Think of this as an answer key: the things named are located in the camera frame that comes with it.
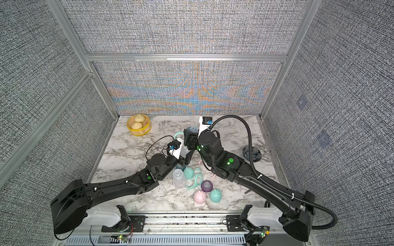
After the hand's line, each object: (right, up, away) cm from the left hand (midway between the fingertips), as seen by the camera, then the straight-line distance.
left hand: (191, 143), depth 73 cm
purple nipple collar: (+8, -24, +11) cm, 28 cm away
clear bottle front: (-8, -24, +17) cm, 30 cm away
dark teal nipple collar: (+1, +7, -8) cm, 10 cm away
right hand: (0, +7, -7) cm, 10 cm away
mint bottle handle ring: (-6, +5, -5) cm, 9 cm away
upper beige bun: (-38, +15, +36) cm, 55 cm away
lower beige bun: (-39, +9, +34) cm, 52 cm away
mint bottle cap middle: (-2, -18, +13) cm, 22 cm away
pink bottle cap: (+4, -28, +5) cm, 29 cm away
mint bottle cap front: (+12, -28, +6) cm, 31 cm away
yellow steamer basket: (-32, +9, +34) cm, 48 cm away
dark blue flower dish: (+40, -8, +22) cm, 46 cm away
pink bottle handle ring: (+4, -14, +20) cm, 25 cm away
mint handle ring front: (+4, -19, +17) cm, 26 cm away
